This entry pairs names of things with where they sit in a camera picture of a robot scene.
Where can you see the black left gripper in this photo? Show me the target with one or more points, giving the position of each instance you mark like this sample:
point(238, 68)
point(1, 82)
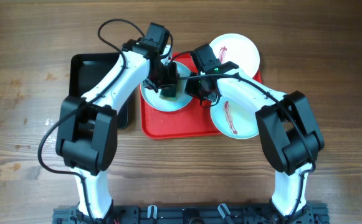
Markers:
point(172, 78)

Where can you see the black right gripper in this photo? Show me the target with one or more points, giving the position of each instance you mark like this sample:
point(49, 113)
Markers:
point(192, 89)

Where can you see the green yellow sponge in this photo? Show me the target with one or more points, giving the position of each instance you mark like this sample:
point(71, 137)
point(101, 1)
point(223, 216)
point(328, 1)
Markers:
point(169, 93)

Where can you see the white plate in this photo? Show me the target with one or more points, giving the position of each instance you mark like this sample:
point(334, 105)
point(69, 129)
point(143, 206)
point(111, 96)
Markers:
point(166, 104)
point(239, 50)
point(233, 120)

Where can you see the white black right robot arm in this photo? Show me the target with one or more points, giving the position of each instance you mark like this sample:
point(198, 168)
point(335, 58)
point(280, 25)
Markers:
point(289, 133)

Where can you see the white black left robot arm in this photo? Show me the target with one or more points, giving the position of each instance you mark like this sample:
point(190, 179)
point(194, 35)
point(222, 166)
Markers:
point(87, 133)

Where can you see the red serving tray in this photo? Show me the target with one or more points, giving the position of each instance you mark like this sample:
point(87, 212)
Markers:
point(191, 121)

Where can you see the black water tray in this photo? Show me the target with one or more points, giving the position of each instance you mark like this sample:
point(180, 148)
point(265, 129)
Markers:
point(86, 71)

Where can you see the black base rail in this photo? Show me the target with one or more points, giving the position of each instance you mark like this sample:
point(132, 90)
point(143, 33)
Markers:
point(223, 213)

